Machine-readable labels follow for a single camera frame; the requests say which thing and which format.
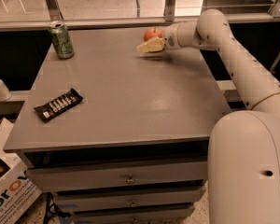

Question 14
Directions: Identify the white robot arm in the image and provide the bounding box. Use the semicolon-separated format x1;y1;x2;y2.
138;9;280;224

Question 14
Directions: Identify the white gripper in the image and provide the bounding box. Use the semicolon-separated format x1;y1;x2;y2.
137;23;181;53

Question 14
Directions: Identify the white cardboard box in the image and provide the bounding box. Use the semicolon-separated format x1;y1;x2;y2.
0;119;41;224

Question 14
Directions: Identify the black rxbar chocolate wrapper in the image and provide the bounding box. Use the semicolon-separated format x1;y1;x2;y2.
34;89;83;122

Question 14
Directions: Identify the grey metal railing frame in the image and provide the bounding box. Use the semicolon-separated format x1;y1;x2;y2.
0;0;280;29

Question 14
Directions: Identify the green soda can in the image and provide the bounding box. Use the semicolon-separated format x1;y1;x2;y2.
49;21;75;59

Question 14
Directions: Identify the grey drawer cabinet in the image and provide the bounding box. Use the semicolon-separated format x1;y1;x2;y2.
5;28;229;224

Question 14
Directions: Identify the red apple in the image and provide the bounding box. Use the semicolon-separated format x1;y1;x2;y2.
144;27;162;41

